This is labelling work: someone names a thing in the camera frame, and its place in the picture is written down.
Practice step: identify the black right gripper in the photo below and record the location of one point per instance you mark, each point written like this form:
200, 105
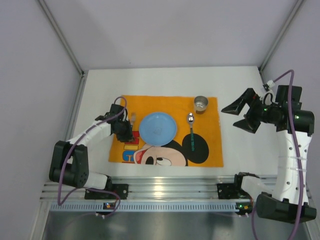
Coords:
252, 113

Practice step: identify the green handled spoon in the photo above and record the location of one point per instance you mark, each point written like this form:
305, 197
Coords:
190, 121

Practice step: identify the aluminium corner post right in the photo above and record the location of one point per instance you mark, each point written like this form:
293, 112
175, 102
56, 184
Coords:
297, 6

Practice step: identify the orange Mickey Mouse placemat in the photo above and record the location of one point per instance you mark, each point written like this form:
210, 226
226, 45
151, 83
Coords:
208, 151

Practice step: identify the steel cup with brown base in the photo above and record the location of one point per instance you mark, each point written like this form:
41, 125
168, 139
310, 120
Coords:
200, 104

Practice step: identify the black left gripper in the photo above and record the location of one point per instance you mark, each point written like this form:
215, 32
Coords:
127, 132

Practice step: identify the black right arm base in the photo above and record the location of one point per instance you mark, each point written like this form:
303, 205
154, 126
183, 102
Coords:
228, 191

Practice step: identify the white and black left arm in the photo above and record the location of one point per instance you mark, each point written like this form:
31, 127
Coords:
70, 159

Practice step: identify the aluminium corner post left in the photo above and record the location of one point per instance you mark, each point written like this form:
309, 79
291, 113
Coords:
59, 33

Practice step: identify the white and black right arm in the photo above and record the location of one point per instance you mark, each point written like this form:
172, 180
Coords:
294, 129

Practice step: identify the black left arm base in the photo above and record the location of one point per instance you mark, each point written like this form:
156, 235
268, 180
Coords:
121, 190

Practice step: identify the white slotted cable duct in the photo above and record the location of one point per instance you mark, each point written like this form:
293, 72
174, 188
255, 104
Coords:
153, 206

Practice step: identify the blue plastic plate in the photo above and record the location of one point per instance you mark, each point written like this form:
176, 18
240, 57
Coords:
157, 129

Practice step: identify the aluminium corner post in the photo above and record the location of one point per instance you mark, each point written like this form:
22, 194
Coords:
297, 6
59, 33

